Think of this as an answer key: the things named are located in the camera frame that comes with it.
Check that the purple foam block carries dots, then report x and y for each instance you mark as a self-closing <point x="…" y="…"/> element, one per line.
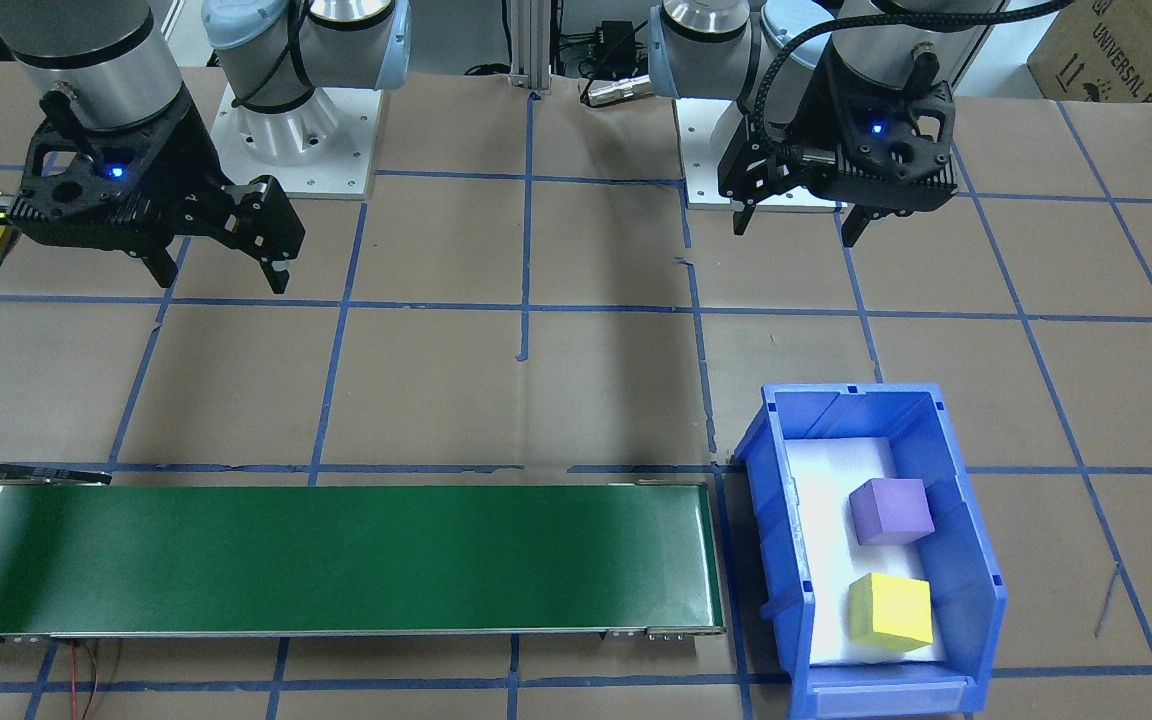
<point x="891" y="510"/>

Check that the yellow foam block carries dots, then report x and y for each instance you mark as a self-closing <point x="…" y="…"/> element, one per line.
<point x="891" y="612"/>

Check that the silver cylinder connector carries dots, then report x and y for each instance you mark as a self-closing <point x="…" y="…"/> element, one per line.
<point x="618" y="92"/>

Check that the small black adapter box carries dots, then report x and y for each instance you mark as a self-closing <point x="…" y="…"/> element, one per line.
<point x="616" y="40"/>

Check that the brown cardboard box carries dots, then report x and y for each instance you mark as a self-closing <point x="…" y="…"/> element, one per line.
<point x="1106" y="50"/>

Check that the white foam pad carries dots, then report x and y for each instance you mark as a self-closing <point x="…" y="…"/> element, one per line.
<point x="826" y="520"/>

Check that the green conveyor belt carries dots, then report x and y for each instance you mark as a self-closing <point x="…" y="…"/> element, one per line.
<point x="336" y="555"/>

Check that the blue plastic bin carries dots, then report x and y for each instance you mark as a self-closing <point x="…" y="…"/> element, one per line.
<point x="971" y="590"/>

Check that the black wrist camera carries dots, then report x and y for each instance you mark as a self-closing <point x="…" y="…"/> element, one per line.
<point x="86" y="222"/>
<point x="886" y="188"/>

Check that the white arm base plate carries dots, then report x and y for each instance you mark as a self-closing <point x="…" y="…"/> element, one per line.
<point x="706" y="185"/>
<point x="336" y="170"/>

